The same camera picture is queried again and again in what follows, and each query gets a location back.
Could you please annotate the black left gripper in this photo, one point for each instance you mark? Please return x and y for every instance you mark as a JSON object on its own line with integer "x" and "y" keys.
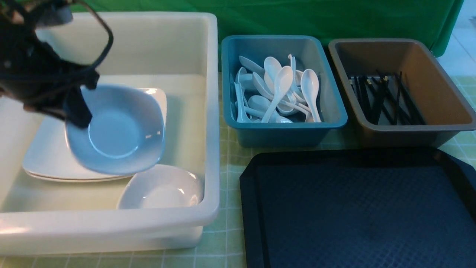
{"x": 34, "y": 74}

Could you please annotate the large white square plate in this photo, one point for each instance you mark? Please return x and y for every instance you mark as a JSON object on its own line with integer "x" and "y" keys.
{"x": 49, "y": 146}

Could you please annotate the white bowl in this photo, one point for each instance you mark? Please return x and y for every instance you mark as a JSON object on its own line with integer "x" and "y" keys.
{"x": 162, "y": 187}
{"x": 127, "y": 132}

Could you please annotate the white ceramic soup spoon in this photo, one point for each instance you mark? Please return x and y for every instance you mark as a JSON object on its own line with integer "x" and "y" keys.
{"x": 282, "y": 83}

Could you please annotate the black chopstick pair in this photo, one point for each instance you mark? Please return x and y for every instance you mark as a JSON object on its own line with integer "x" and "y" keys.
{"x": 398, "y": 118}

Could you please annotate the white square plate in tub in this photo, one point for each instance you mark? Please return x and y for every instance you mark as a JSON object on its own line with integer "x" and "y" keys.
{"x": 72, "y": 174}

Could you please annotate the large white plastic tub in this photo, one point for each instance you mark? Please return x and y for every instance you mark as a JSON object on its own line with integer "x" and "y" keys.
{"x": 145, "y": 43}

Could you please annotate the white bowl in tub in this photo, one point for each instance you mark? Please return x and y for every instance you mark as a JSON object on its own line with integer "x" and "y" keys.
{"x": 162, "y": 187}

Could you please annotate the white spoon left in bin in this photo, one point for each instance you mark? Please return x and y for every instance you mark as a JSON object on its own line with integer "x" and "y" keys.
{"x": 242, "y": 116}

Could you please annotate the white spoon in bin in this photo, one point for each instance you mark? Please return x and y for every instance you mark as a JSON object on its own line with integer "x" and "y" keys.
{"x": 272, "y": 68}
{"x": 242, "y": 116}
{"x": 310, "y": 90}

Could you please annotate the green checked tablecloth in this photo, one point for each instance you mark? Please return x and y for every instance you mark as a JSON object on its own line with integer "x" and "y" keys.
{"x": 221, "y": 244}

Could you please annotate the white spoon centre in bin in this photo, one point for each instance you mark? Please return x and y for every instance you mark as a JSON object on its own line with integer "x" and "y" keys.
{"x": 272, "y": 68}

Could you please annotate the white spoon right in bin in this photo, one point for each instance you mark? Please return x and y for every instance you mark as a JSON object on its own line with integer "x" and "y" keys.
{"x": 310, "y": 90}

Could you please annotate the teal plastic bin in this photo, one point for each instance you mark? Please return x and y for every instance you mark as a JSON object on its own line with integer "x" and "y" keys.
{"x": 291, "y": 124}

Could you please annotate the black chopsticks bundle in bin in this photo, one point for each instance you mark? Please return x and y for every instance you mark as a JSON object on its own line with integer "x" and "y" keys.
{"x": 376, "y": 97}

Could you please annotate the brown plastic bin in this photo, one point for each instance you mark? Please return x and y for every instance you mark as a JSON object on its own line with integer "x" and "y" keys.
{"x": 443, "y": 106}

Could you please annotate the black serving tray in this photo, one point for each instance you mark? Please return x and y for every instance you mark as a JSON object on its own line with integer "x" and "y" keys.
{"x": 362, "y": 208}

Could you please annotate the green backdrop cloth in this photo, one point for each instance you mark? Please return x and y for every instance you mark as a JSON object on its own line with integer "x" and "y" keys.
{"x": 428, "y": 21}

